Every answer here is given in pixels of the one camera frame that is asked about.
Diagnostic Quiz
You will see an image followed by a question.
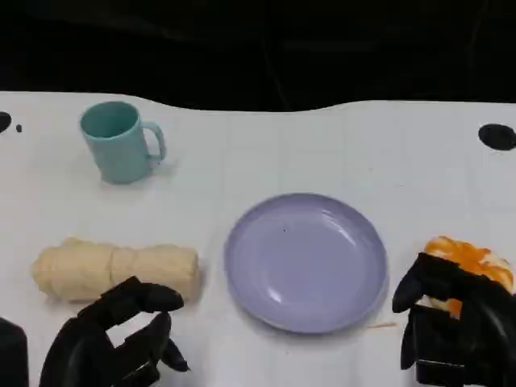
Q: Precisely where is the pale green mug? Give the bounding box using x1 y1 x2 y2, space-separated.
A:
79 101 168 185

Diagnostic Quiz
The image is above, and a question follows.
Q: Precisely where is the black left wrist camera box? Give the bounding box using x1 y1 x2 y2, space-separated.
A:
0 317 30 387

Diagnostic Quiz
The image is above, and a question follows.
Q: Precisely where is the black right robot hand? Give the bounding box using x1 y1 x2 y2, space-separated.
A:
392 252 516 387

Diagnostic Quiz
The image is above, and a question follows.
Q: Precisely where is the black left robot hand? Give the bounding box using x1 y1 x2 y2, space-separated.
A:
39 275 191 387

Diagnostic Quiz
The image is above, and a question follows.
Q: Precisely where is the beige towel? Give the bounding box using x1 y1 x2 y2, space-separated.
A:
31 237 202 304

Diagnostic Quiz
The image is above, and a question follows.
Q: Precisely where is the lilac plate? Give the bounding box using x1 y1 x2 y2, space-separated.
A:
223 192 390 335

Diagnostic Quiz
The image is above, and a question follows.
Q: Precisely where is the orange and white bread roll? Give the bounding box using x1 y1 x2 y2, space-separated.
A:
422 235 516 320

